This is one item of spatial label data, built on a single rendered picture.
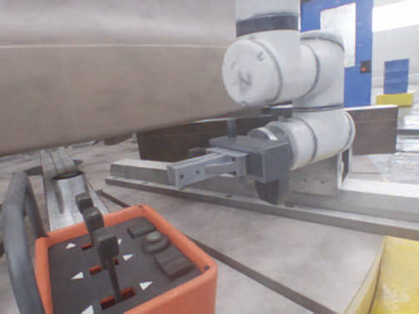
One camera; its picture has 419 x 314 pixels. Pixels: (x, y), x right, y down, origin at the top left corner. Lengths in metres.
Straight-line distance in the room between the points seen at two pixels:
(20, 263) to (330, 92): 0.46
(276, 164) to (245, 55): 0.15
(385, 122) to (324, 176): 1.35
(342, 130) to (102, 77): 0.65
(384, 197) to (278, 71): 1.07
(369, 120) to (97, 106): 2.09
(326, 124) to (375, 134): 2.05
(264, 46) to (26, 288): 0.33
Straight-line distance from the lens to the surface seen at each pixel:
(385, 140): 2.58
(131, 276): 0.29
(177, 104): 0.98
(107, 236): 0.23
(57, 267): 0.34
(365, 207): 1.38
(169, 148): 2.62
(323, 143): 0.49
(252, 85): 0.37
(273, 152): 0.37
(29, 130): 0.86
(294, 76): 0.40
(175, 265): 0.27
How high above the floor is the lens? 0.96
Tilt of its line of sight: 14 degrees down
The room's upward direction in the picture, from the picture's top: 6 degrees counter-clockwise
